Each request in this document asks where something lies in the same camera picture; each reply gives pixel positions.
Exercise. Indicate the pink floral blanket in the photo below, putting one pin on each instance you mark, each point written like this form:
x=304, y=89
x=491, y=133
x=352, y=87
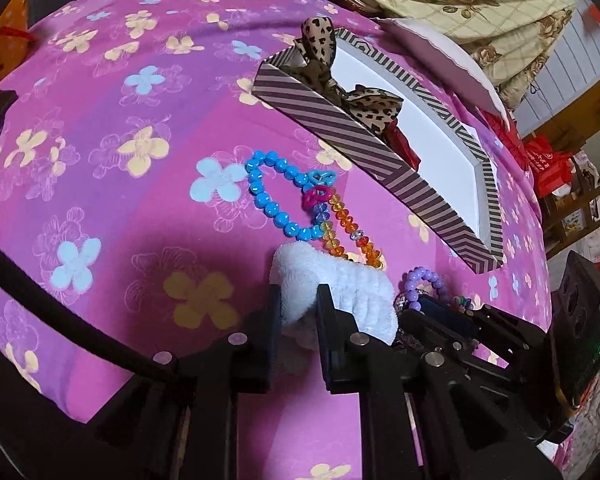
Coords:
x=130, y=160

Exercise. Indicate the red bow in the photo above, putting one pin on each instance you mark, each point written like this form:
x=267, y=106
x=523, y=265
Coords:
x=402, y=145

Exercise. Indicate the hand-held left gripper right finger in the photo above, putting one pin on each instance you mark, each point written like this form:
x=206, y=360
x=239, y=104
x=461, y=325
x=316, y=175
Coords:
x=325, y=310

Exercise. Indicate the red bag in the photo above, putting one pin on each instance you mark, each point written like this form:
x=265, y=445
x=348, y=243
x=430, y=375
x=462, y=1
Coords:
x=547, y=165

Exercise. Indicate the orange basket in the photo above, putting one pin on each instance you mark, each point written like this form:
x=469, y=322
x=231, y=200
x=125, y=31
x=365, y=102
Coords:
x=5, y=45

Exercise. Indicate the red cloth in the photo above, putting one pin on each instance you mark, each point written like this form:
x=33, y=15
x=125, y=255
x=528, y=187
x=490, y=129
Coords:
x=502, y=132

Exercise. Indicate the white fluffy headband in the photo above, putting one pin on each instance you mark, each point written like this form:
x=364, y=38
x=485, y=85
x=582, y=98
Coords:
x=340, y=280

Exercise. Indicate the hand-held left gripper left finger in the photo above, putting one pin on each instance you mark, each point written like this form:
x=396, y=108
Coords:
x=274, y=310

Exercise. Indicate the leopard print bow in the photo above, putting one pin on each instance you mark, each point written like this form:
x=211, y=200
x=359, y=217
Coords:
x=375, y=107

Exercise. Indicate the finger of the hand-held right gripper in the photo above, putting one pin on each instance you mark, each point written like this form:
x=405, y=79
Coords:
x=445, y=315
x=510, y=332

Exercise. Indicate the white box lid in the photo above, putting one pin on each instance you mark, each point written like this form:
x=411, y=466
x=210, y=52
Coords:
x=445, y=50

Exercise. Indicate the striped jewelry box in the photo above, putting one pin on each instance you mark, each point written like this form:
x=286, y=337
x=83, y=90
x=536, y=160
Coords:
x=380, y=155

